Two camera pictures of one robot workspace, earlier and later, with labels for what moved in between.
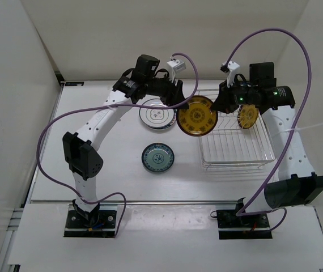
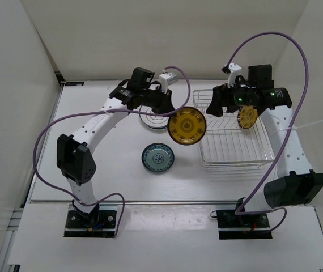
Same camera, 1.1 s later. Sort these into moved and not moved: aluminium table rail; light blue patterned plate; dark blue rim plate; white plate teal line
Moved: dark blue rim plate
Not moved: aluminium table rail; light blue patterned plate; white plate teal line
